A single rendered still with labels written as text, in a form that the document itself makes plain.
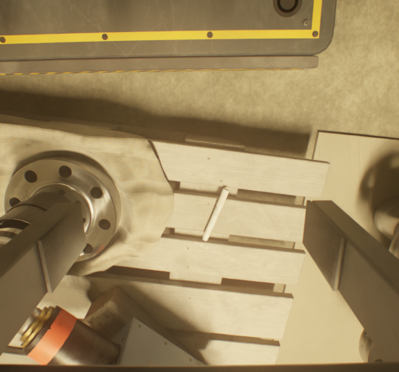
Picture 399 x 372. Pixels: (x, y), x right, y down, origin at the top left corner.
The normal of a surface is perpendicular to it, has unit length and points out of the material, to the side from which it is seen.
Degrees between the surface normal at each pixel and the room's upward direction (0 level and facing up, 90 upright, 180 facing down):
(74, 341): 62
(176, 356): 90
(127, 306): 90
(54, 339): 47
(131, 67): 0
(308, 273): 0
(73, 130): 81
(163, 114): 0
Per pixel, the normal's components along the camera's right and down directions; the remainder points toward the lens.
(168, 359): 0.66, -0.72
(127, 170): 0.47, -0.18
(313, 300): 0.00, 0.29
